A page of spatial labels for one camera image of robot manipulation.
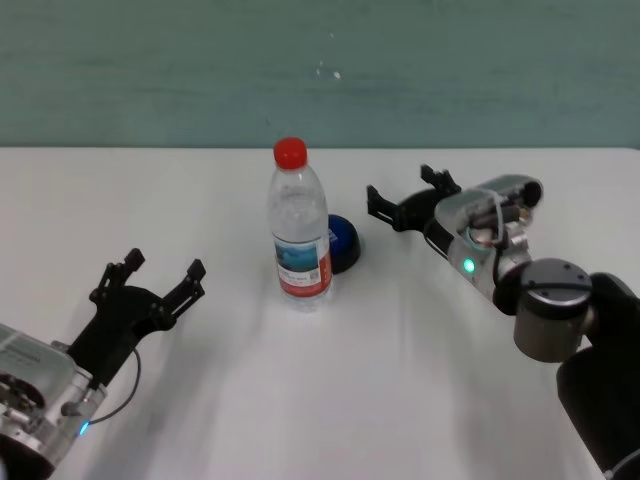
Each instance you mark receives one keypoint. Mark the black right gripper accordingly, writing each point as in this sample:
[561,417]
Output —
[420,210]

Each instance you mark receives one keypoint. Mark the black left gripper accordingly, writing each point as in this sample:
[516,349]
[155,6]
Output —
[122,320]

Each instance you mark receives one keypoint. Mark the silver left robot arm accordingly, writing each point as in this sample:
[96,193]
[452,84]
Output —
[45,425]

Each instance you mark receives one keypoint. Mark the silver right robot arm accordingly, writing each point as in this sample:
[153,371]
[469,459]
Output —
[555,310]

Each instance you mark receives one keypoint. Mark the blue push button black base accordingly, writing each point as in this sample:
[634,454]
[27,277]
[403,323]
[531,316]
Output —
[345,245]

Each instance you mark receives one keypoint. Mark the clear water bottle red cap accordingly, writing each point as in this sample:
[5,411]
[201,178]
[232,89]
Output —
[300,240]

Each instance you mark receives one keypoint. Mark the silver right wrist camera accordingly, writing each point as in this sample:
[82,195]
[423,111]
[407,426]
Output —
[480,200]

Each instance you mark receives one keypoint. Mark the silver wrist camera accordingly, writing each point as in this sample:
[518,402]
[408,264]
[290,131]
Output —
[30,355]
[480,200]

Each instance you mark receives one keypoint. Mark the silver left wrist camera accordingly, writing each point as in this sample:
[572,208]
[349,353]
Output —
[30,355]

